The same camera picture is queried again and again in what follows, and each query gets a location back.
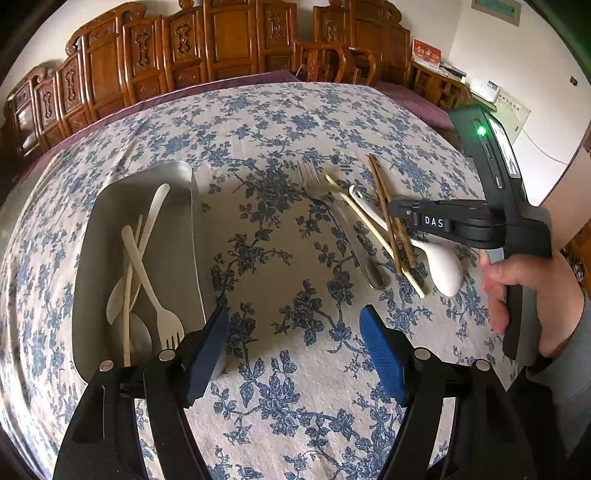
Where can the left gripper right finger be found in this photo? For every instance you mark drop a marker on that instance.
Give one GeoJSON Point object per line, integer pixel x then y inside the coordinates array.
{"type": "Point", "coordinates": [392, 355]}

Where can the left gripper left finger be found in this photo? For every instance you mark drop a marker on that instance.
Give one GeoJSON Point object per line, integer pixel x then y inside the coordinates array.
{"type": "Point", "coordinates": [199, 353]}

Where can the light wooden chopstick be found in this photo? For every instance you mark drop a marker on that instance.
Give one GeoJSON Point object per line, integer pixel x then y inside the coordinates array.
{"type": "Point", "coordinates": [366, 220]}
{"type": "Point", "coordinates": [126, 310]}

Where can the stainless steel fork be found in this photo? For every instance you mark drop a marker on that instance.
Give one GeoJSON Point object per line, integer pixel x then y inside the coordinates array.
{"type": "Point", "coordinates": [324, 192]}

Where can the dark brown wooden chopstick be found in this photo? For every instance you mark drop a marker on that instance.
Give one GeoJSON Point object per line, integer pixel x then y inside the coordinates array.
{"type": "Point", "coordinates": [384, 208]}

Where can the grey sleeved right forearm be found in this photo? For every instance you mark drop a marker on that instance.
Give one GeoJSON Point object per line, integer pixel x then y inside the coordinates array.
{"type": "Point", "coordinates": [568, 377]}

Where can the person's right hand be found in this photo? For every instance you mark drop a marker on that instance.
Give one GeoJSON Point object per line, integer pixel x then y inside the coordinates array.
{"type": "Point", "coordinates": [560, 300]}

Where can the stainless steel spoon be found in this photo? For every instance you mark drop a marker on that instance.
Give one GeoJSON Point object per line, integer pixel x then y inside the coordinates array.
{"type": "Point", "coordinates": [140, 343]}

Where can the white ceramic spoon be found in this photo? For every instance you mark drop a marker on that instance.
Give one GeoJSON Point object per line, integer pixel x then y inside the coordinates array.
{"type": "Point", "coordinates": [445, 267]}

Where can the blue floral tablecloth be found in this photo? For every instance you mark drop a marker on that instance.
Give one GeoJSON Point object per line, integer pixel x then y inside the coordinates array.
{"type": "Point", "coordinates": [299, 397]}

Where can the metal rectangular tray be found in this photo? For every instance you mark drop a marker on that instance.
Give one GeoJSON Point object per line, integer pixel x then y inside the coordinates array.
{"type": "Point", "coordinates": [174, 246]}

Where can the red printed box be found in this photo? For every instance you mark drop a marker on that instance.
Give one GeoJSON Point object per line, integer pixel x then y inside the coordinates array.
{"type": "Point", "coordinates": [426, 54]}

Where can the carved wooden armchair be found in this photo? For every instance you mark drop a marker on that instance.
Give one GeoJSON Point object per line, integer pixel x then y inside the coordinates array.
{"type": "Point", "coordinates": [335, 62]}

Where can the carved wooden sofa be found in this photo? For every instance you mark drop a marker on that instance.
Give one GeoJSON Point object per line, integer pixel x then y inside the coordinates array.
{"type": "Point", "coordinates": [125, 56]}

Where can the white wall panel box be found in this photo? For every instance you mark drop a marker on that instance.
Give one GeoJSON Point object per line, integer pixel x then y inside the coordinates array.
{"type": "Point", "coordinates": [511, 113]}

